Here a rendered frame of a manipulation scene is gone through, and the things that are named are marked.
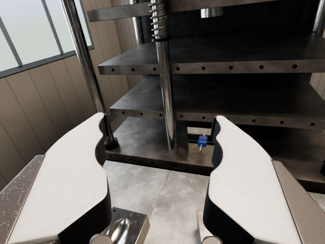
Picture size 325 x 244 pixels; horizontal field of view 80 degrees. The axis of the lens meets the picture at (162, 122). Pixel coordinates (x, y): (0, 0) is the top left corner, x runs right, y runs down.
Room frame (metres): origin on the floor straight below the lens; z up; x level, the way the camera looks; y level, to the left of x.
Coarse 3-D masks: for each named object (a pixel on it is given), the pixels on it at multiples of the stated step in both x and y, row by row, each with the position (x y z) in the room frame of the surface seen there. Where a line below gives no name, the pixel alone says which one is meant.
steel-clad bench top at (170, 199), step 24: (120, 168) 0.79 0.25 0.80; (144, 168) 0.77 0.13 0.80; (120, 192) 0.63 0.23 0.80; (144, 192) 0.61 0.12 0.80; (168, 192) 0.60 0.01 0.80; (192, 192) 0.58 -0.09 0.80; (168, 216) 0.48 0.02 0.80; (192, 216) 0.47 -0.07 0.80; (168, 240) 0.39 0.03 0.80; (192, 240) 0.38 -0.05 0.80
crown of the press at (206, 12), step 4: (208, 8) 1.09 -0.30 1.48; (212, 8) 1.08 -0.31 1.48; (216, 8) 1.08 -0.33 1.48; (220, 8) 1.09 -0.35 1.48; (200, 12) 1.15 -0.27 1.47; (204, 12) 1.11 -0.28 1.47; (208, 12) 1.09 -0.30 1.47; (212, 12) 1.08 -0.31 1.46; (216, 12) 1.08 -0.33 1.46; (220, 12) 1.09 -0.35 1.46; (200, 16) 1.15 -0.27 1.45; (204, 16) 1.11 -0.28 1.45; (208, 16) 1.09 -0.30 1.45; (212, 16) 1.08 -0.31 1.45
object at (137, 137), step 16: (128, 128) 1.22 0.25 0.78; (144, 128) 1.19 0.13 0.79; (160, 128) 1.16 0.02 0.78; (256, 128) 1.01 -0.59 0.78; (272, 128) 0.99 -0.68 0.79; (288, 128) 0.97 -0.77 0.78; (128, 144) 1.02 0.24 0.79; (144, 144) 1.00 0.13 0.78; (160, 144) 0.98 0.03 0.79; (272, 144) 0.84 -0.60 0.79; (288, 144) 0.83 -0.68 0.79; (304, 144) 0.81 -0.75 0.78; (320, 144) 0.79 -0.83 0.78; (128, 160) 0.92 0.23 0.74; (144, 160) 0.88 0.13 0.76; (160, 160) 0.84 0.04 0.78; (176, 160) 0.82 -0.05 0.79; (192, 160) 0.80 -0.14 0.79; (208, 160) 0.78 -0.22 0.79; (288, 160) 0.71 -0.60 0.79; (304, 160) 0.69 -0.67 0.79; (320, 160) 0.68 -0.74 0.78; (304, 176) 0.60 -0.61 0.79; (320, 176) 0.59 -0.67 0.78
